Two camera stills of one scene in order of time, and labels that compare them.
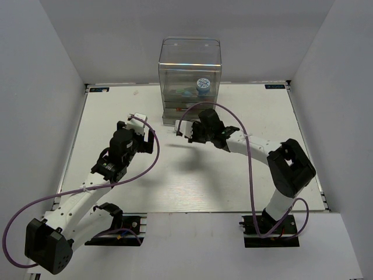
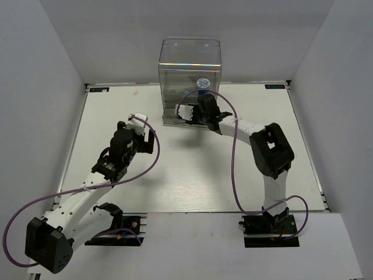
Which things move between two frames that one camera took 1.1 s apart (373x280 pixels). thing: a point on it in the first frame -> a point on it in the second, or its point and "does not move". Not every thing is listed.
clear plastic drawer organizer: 190,71 does not move
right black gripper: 193,138 -> 196,108
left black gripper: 145,146 does not move
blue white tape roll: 203,86 does not move
